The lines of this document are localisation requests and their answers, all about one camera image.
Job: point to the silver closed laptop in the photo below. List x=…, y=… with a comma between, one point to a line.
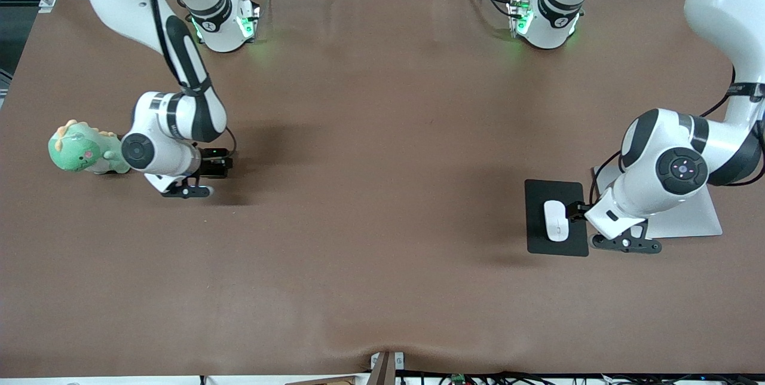
x=693, y=217

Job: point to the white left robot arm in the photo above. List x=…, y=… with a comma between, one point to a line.
x=723, y=8

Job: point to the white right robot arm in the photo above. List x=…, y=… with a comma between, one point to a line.
x=173, y=161

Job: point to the large table cover mat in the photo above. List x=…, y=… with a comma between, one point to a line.
x=382, y=283

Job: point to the camera mounting post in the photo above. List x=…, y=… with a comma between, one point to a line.
x=382, y=373

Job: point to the small green circuit board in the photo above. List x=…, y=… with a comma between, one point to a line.
x=458, y=379

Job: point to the green dinosaur plush toy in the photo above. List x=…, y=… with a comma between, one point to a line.
x=77, y=152

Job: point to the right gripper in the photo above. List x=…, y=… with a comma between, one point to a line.
x=213, y=165

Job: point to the black mouse pad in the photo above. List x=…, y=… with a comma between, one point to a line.
x=538, y=241

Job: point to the white computer mouse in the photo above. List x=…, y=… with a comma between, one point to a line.
x=556, y=226

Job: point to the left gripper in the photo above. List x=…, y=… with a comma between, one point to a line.
x=577, y=211

